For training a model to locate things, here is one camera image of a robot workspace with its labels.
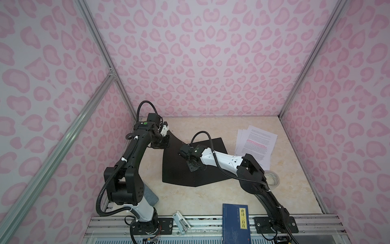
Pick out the white paper sheet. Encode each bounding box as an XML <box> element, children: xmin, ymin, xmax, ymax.
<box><xmin>235</xmin><ymin>130</ymin><xmax>250</xmax><ymax>156</ymax></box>
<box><xmin>235</xmin><ymin>130</ymin><xmax>243</xmax><ymax>153</ymax></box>

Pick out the grey black file folder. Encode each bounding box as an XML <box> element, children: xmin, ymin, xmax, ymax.
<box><xmin>162</xmin><ymin>131</ymin><xmax>243</xmax><ymax>187</ymax></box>

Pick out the middle white paper sheet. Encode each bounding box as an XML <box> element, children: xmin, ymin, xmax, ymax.
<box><xmin>235</xmin><ymin>130</ymin><xmax>250</xmax><ymax>156</ymax></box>

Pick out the aluminium corner post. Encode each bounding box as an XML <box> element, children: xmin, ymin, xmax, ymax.
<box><xmin>278</xmin><ymin>0</ymin><xmax>349</xmax><ymax>121</ymax></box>
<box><xmin>75</xmin><ymin>0</ymin><xmax>136</xmax><ymax>119</ymax></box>

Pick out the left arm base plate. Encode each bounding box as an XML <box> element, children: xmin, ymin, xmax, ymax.
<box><xmin>132</xmin><ymin>217</ymin><xmax>174</xmax><ymax>236</ymax></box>

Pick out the clear tape roll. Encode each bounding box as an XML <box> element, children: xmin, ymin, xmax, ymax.
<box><xmin>264</xmin><ymin>170</ymin><xmax>280</xmax><ymax>190</ymax></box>

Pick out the white bracket on rail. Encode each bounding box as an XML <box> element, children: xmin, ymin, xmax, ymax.
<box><xmin>173</xmin><ymin>211</ymin><xmax>192</xmax><ymax>235</ymax></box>

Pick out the grey sponge block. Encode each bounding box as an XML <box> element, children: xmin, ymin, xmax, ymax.
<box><xmin>144</xmin><ymin>184</ymin><xmax>159</xmax><ymax>206</ymax></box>

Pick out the aluminium corner post left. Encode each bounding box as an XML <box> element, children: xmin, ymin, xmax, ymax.
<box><xmin>75</xmin><ymin>0</ymin><xmax>136</xmax><ymax>119</ymax></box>

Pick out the aluminium diagonal beam left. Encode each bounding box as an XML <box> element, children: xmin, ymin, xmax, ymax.
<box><xmin>1</xmin><ymin>74</ymin><xmax>116</xmax><ymax>244</ymax></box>

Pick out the blue book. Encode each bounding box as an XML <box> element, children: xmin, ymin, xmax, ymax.
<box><xmin>222</xmin><ymin>203</ymin><xmax>251</xmax><ymax>244</ymax></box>

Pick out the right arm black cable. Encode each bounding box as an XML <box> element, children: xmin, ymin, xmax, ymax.
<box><xmin>190</xmin><ymin>131</ymin><xmax>298</xmax><ymax>244</ymax></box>

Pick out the bottom white paper sheet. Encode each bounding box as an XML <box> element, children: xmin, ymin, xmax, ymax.
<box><xmin>235</xmin><ymin>130</ymin><xmax>243</xmax><ymax>153</ymax></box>

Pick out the top printed paper sheet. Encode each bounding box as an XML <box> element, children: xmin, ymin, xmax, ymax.
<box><xmin>243</xmin><ymin>126</ymin><xmax>277</xmax><ymax>170</ymax></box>

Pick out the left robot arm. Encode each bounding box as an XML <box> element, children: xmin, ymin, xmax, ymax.
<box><xmin>95</xmin><ymin>113</ymin><xmax>170</xmax><ymax>230</ymax></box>

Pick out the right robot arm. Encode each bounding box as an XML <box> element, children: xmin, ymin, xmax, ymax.
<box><xmin>178</xmin><ymin>144</ymin><xmax>291</xmax><ymax>234</ymax></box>

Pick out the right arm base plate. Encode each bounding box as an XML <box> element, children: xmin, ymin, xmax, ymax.
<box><xmin>254</xmin><ymin>217</ymin><xmax>299</xmax><ymax>234</ymax></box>

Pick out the aluminium corner post right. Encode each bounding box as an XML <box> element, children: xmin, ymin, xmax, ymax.
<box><xmin>278</xmin><ymin>0</ymin><xmax>349</xmax><ymax>121</ymax></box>

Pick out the aluminium rail frame front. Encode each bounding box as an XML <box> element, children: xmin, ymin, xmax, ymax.
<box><xmin>82</xmin><ymin>214</ymin><xmax>350</xmax><ymax>244</ymax></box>

